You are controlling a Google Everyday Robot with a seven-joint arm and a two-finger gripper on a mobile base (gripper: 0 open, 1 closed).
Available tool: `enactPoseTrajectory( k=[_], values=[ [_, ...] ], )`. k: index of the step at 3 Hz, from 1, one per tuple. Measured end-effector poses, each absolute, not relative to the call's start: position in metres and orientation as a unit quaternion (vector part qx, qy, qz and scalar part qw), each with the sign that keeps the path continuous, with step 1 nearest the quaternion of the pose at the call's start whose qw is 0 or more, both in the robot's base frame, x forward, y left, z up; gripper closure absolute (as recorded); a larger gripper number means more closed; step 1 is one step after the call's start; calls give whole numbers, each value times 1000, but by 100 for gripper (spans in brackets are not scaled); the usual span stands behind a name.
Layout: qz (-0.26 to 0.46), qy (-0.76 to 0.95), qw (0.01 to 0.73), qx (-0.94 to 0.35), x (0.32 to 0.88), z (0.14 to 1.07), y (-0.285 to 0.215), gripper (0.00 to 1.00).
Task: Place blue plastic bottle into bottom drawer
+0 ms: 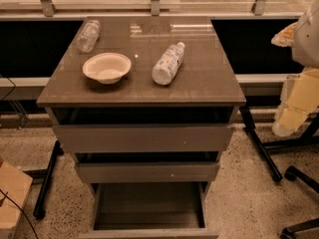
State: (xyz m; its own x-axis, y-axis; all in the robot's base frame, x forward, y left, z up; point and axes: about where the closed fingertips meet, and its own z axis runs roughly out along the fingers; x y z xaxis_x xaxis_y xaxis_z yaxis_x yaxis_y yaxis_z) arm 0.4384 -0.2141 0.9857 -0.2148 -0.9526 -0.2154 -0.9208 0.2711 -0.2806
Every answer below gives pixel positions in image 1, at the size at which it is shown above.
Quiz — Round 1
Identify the white paper bowl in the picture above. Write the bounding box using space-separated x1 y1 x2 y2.
83 53 132 85

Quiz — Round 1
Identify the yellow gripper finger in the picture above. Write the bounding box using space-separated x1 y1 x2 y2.
271 23 297 47
272 68 319 136

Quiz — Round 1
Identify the grey top drawer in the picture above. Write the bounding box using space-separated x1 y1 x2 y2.
54 124 232 153

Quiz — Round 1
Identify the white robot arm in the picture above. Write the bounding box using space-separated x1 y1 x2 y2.
271 0 319 136

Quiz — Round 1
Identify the black office chair base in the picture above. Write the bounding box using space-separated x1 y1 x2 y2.
278 165 319 239

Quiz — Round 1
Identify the cardboard box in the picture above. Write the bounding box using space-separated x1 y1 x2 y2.
0 161 32 239

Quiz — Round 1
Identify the grey middle drawer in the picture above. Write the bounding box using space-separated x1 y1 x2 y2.
75 162 219 183

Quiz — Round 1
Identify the black cable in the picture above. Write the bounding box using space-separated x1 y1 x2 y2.
0 188 40 239

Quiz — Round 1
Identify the white blue labelled plastic bottle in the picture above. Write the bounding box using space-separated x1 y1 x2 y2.
152 42 185 86

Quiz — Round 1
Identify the black left stand leg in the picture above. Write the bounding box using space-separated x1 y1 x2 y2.
33 140 64 220

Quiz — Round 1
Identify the grey drawer cabinet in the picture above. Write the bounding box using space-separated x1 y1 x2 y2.
36 15 247 197

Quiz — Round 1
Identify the clear crumpled plastic bottle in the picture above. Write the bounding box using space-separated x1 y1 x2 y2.
76 20 101 53

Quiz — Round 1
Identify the black right stand frame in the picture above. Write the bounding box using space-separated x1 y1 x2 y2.
239 106 319 182

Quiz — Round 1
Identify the grey open bottom drawer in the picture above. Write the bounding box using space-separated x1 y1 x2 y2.
79 182 218 239

